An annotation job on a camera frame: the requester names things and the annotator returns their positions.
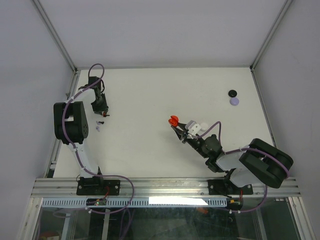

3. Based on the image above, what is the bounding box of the aluminium frame post right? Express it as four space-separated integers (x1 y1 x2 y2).
249 0 295 72

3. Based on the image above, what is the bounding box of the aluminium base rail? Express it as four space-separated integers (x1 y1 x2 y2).
31 177 302 198

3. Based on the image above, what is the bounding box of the white charging case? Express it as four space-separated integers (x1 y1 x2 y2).
200 122 209 132

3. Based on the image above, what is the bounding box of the grey slotted cable duct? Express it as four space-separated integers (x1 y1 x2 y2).
41 196 227 208

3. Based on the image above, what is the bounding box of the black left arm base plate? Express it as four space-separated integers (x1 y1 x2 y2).
76 176 121 196

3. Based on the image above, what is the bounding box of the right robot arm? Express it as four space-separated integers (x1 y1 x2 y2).
168 116 294 194

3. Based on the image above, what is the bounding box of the orange charging case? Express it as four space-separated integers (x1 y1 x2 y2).
168 115 179 127

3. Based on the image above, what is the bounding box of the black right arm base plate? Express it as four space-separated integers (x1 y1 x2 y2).
207 179 254 197

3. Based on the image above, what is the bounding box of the lilac charging case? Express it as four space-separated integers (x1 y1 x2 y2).
229 97 240 106

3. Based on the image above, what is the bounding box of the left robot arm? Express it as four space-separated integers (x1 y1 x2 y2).
53 76 109 195

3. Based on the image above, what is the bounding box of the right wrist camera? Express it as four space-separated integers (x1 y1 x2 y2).
185 120 202 137

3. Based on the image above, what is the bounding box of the aluminium frame post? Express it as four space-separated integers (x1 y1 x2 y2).
249 0 295 72
31 0 77 73

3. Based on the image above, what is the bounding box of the black charging case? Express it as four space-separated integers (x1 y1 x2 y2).
228 89 238 98

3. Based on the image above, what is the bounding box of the aluminium frame post left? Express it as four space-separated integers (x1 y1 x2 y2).
31 0 77 73

